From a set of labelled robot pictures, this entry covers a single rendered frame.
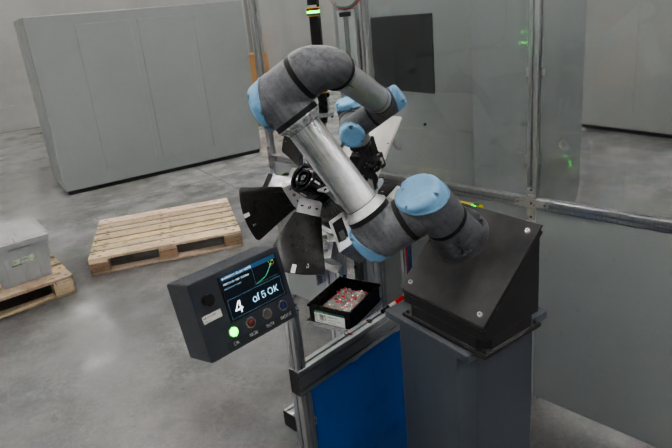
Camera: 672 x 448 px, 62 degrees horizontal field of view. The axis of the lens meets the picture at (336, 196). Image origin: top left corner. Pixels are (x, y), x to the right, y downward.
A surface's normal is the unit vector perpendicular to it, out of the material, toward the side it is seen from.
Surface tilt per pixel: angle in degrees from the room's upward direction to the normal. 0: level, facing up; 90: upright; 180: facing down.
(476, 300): 42
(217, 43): 90
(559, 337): 90
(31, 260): 96
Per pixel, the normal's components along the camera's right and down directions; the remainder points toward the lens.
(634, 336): -0.70, 0.29
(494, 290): -0.61, -0.54
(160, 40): 0.54, 0.22
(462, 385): -0.17, 0.33
